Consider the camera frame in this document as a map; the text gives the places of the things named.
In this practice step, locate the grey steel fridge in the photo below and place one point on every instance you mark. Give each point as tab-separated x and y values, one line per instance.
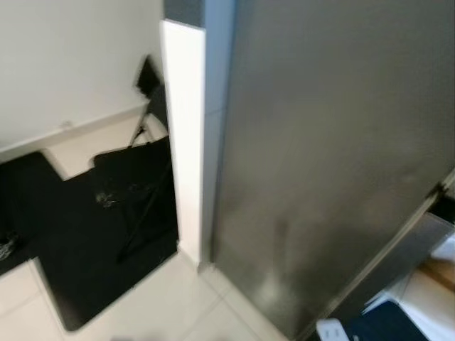
334	142

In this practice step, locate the black tripod stand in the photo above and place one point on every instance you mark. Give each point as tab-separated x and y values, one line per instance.
149	82

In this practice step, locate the black floor mat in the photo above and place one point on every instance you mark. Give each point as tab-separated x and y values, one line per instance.
71	234

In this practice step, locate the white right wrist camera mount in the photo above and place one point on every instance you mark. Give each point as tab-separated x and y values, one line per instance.
331	330

